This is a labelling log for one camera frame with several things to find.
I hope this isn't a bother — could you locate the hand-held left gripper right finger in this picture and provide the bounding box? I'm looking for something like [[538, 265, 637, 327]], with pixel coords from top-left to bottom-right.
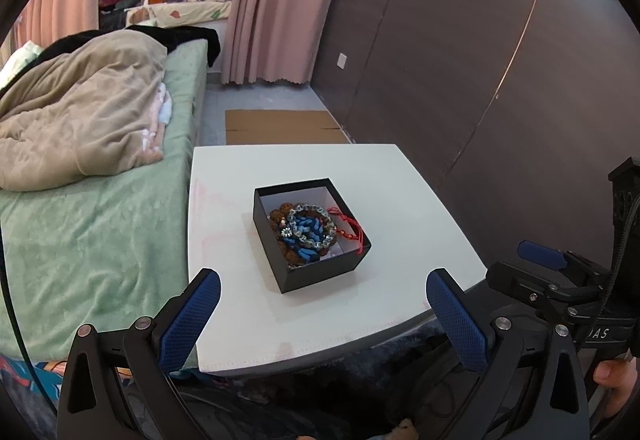
[[425, 268, 592, 440]]

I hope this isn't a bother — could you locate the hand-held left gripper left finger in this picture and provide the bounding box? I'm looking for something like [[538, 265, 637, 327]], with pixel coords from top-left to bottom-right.
[[56, 267, 222, 440]]

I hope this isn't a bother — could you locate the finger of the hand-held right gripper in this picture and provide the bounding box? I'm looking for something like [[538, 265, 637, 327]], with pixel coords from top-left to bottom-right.
[[517, 240, 610, 285], [485, 261, 606, 322]]

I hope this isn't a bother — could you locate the brown bead bracelet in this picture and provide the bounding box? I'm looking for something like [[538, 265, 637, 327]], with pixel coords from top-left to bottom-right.
[[268, 203, 342, 267]]

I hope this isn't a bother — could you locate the black jewelry box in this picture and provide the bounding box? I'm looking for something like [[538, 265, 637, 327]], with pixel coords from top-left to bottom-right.
[[252, 177, 373, 295]]

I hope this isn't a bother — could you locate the blue braided bracelet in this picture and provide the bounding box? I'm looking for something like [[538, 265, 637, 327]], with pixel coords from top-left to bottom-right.
[[286, 212, 327, 264]]

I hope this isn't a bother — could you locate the red cord bracelet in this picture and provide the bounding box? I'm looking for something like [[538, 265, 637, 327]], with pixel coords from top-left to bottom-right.
[[326, 207, 369, 255]]

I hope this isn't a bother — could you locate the clear bead bracelet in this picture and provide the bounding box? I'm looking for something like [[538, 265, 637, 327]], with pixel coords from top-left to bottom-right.
[[279, 202, 341, 252]]

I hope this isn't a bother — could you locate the person's right hand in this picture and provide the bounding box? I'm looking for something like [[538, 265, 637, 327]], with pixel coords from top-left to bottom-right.
[[593, 357, 640, 397]]

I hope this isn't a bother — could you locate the green bed mattress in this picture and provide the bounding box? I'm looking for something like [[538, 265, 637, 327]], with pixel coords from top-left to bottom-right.
[[0, 38, 209, 363]]

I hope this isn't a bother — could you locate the colourful printed cloth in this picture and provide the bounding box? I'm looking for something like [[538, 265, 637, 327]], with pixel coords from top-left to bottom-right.
[[0, 354, 67, 402]]

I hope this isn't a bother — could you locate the pink white cloth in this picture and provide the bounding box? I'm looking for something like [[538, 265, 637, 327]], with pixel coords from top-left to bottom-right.
[[141, 82, 174, 157]]

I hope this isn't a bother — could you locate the flat cardboard sheet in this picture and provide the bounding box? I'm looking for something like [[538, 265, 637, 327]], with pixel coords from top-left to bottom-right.
[[224, 109, 352, 146]]

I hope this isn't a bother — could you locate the beige blanket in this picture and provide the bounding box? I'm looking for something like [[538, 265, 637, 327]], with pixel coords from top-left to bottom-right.
[[0, 27, 169, 192]]

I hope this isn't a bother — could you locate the black cloth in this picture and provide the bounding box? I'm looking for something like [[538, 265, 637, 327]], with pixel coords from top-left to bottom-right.
[[39, 22, 222, 70]]

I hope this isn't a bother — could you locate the floral bedding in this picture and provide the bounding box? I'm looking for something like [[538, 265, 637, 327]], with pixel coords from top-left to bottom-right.
[[124, 0, 234, 27]]

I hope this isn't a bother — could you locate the white pillow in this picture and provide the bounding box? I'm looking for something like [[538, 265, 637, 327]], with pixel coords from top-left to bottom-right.
[[0, 40, 44, 88]]

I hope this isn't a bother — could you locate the black cable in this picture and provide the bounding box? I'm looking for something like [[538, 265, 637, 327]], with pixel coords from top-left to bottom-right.
[[0, 243, 58, 423]]

